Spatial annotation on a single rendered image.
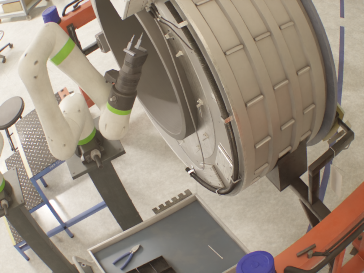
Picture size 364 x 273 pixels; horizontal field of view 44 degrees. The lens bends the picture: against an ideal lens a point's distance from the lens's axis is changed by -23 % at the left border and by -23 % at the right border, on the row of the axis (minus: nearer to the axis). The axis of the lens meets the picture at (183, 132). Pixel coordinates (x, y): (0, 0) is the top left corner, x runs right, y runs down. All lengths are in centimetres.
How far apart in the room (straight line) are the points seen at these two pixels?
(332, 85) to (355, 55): 205
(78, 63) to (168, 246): 79
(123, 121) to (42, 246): 98
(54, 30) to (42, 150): 115
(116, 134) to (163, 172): 144
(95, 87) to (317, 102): 80
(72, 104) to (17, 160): 129
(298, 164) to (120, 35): 106
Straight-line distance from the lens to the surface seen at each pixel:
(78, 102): 203
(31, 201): 291
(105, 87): 192
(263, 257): 144
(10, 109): 366
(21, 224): 236
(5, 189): 222
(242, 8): 160
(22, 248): 312
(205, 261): 200
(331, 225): 164
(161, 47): 178
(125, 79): 175
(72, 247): 311
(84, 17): 322
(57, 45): 182
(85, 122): 206
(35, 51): 172
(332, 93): 189
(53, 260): 263
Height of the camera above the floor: 235
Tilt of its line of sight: 43 degrees down
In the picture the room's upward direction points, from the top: 19 degrees counter-clockwise
